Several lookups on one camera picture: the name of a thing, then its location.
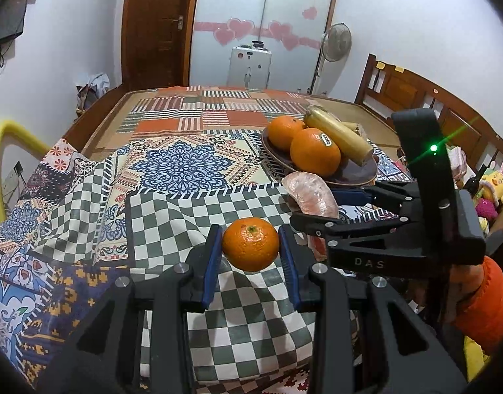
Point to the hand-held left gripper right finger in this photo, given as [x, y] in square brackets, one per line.
[290, 271]

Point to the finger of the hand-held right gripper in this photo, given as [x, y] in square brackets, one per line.
[358, 250]
[354, 197]

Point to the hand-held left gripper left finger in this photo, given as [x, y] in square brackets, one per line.
[208, 262]

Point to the purple plate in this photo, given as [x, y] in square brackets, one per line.
[358, 172]

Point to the peeled pomelo segment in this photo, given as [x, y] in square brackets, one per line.
[313, 193]

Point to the small mandarin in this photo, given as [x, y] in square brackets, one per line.
[250, 244]

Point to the large orange with sticker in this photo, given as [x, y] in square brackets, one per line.
[313, 154]

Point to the yellow banana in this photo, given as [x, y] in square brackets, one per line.
[341, 137]

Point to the yellow sugarcane piece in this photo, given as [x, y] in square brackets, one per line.
[352, 127]

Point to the person's right forearm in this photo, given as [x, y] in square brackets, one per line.
[491, 308]

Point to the person's right hand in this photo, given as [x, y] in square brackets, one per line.
[467, 291]

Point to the yellow chick plush toy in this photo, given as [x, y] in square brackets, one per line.
[493, 182]

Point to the patterned patchwork blanket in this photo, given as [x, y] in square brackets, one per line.
[173, 168]

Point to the wooden bed headboard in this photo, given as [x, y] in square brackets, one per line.
[403, 86]

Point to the striped patchwork blanket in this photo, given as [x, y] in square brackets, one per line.
[194, 106]

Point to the standing fan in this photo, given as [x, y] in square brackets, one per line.
[335, 41]

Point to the small white appliance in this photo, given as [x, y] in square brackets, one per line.
[249, 67]

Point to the black pot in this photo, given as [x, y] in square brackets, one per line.
[257, 44]

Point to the pile of clothes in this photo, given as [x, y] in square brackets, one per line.
[93, 88]

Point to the yellow foam tube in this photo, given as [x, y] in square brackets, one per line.
[13, 133]

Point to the brown wooden door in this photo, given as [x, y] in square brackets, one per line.
[152, 20]

